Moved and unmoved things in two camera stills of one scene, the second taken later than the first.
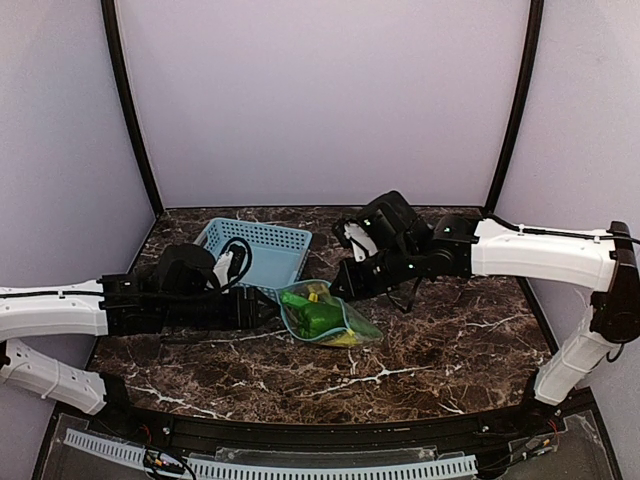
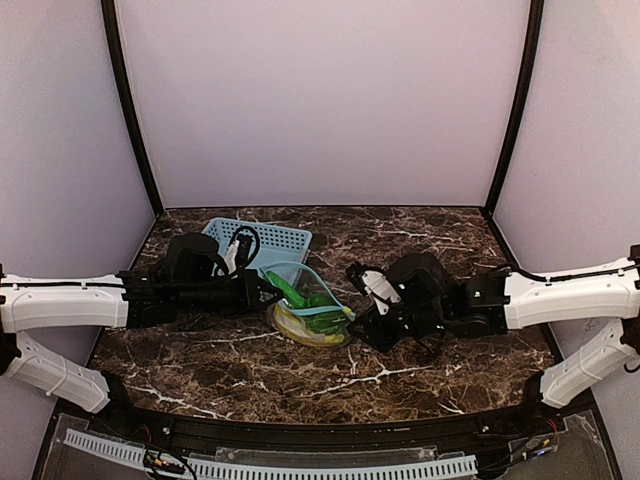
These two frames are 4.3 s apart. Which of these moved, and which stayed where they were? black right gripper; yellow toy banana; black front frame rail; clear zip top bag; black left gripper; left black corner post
Moved: clear zip top bag; black right gripper; black left gripper; yellow toy banana
Stayed: left black corner post; black front frame rail
